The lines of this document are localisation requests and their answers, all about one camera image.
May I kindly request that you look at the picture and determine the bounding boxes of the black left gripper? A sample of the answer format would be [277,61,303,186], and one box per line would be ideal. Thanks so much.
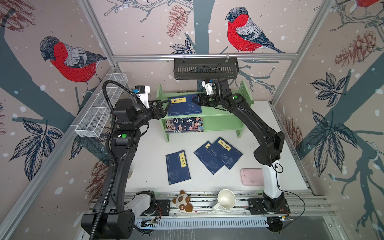
[132,98,171,130]

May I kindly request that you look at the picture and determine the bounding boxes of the blue book with yellow label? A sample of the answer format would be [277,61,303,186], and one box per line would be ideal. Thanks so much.
[168,95,202,117]

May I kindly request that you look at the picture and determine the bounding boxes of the colourful cartoon cover book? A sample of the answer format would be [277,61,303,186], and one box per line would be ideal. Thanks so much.
[165,117,204,133]

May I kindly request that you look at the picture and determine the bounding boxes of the dark blue book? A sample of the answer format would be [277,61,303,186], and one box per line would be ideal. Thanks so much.
[209,137,243,170]
[194,141,224,175]
[166,150,191,185]

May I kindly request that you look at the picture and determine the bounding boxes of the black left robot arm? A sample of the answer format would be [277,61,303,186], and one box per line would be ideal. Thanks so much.
[81,81,171,240]

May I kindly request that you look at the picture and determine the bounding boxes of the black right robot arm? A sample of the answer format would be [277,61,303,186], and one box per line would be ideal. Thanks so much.
[193,79,285,214]

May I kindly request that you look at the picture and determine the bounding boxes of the green wooden shelf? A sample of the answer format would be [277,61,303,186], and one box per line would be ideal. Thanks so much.
[156,81,254,138]

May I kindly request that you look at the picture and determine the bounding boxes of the dark blue book under cartoon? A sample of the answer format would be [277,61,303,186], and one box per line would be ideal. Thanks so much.
[194,141,224,175]

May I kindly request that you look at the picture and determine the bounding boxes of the pink plastic tray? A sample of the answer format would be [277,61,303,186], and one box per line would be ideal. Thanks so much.
[241,168,265,187]

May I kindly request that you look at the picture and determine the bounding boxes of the brown white plush toy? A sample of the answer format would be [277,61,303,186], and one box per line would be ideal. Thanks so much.
[172,190,193,213]

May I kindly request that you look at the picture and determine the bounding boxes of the white ceramic mug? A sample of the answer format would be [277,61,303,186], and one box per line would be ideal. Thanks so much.
[212,189,236,211]

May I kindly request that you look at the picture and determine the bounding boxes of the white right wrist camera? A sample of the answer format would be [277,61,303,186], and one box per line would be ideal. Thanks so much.
[202,79,214,96]

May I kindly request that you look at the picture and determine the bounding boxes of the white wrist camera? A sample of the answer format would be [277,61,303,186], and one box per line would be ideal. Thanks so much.
[202,79,214,96]
[133,85,151,109]

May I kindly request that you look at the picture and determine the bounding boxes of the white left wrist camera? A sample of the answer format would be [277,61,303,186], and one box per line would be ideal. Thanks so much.
[133,85,151,109]

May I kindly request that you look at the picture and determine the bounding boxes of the black hanging wall basket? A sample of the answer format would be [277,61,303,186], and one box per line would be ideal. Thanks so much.
[174,58,239,80]

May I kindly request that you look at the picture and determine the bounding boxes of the white wire mesh basket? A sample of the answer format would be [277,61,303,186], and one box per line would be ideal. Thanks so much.
[75,84,124,138]

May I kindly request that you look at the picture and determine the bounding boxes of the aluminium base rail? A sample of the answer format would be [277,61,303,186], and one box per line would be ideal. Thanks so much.
[135,191,335,232]

